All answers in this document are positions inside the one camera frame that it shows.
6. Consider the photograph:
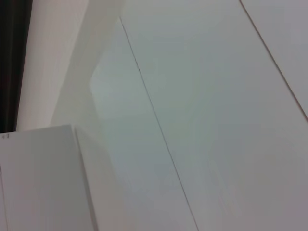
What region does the white box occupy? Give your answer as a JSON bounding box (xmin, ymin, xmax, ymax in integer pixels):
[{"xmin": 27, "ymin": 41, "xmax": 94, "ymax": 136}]
[{"xmin": 0, "ymin": 124, "xmax": 100, "ymax": 231}]

